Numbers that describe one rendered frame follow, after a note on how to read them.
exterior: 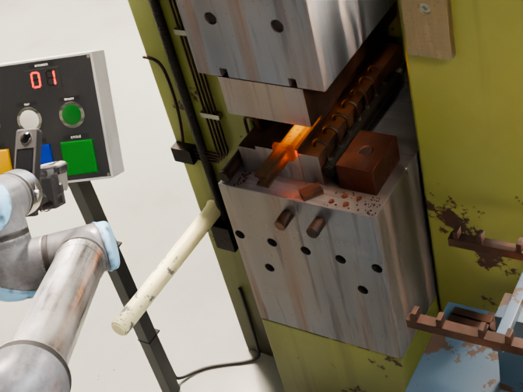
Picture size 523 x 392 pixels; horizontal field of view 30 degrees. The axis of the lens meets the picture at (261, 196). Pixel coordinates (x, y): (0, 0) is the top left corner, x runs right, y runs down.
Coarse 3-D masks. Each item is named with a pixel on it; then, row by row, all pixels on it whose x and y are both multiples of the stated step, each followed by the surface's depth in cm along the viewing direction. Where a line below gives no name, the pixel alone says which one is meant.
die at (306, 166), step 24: (384, 48) 221; (360, 72) 216; (384, 72) 216; (360, 96) 209; (264, 120) 212; (336, 120) 204; (240, 144) 207; (264, 144) 204; (312, 144) 200; (336, 144) 202; (288, 168) 203; (312, 168) 199
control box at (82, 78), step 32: (0, 64) 211; (32, 64) 209; (64, 64) 208; (96, 64) 208; (0, 96) 212; (32, 96) 211; (64, 96) 210; (96, 96) 208; (0, 128) 214; (64, 128) 211; (96, 128) 210
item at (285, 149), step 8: (296, 128) 202; (304, 128) 202; (288, 136) 201; (296, 136) 200; (272, 144) 199; (280, 144) 199; (288, 144) 199; (296, 144) 200; (272, 152) 197; (280, 152) 197; (288, 152) 198; (272, 160) 195; (280, 160) 196; (288, 160) 198; (264, 168) 194; (272, 168) 194; (280, 168) 197; (256, 176) 193; (264, 176) 192; (272, 176) 195; (264, 184) 194
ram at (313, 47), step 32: (192, 0) 184; (224, 0) 180; (256, 0) 176; (288, 0) 172; (320, 0) 174; (352, 0) 185; (384, 0) 197; (192, 32) 190; (224, 32) 186; (256, 32) 181; (288, 32) 177; (320, 32) 177; (352, 32) 188; (224, 64) 192; (256, 64) 187; (288, 64) 183; (320, 64) 179
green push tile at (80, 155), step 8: (64, 144) 211; (72, 144) 211; (80, 144) 210; (88, 144) 210; (64, 152) 211; (72, 152) 211; (80, 152) 211; (88, 152) 210; (64, 160) 212; (72, 160) 211; (80, 160) 211; (88, 160) 211; (96, 160) 211; (72, 168) 212; (80, 168) 212; (88, 168) 211; (96, 168) 211
